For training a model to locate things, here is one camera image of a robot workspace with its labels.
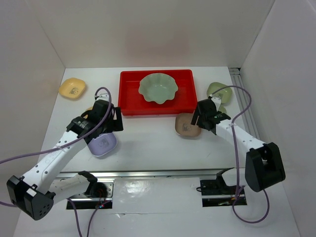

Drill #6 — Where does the green square dish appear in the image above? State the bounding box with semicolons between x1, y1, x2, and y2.
218;105;227;114
206;82;233;105

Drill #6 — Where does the pink-brown square dish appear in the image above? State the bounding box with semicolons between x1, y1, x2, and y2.
175;113;201;138

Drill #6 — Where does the lavender square dish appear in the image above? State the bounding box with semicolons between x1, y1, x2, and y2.
87;133;117;157

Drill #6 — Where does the yellow square dish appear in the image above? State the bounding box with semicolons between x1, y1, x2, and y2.
58;78;86;100

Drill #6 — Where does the large green scalloped bowl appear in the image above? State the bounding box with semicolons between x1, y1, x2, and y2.
138;73;178;105

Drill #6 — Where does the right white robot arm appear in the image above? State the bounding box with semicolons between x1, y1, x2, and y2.
191;97;286;194

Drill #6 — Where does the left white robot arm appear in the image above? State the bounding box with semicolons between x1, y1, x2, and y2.
6;99;123;221

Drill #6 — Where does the red plastic bin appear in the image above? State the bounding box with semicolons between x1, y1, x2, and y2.
118;69;197;116

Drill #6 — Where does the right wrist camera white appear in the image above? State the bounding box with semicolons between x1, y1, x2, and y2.
211;97;221;111

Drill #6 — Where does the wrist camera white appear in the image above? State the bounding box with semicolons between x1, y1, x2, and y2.
95;93;109;102
211;97;221;111

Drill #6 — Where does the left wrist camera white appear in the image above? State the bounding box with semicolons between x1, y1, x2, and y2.
95;93;109;102

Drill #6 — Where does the aluminium rail right side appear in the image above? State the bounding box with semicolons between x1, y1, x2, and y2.
229;68;261;140

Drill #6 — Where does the aluminium rail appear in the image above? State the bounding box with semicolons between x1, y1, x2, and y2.
53;168;234;179
229;68;261;140

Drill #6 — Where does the aluminium rail front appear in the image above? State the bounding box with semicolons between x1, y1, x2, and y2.
53;168;234;179

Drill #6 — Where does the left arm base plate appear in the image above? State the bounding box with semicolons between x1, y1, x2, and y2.
70;181;114;210

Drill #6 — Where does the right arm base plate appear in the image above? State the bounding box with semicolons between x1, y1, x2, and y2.
196;180;236;207

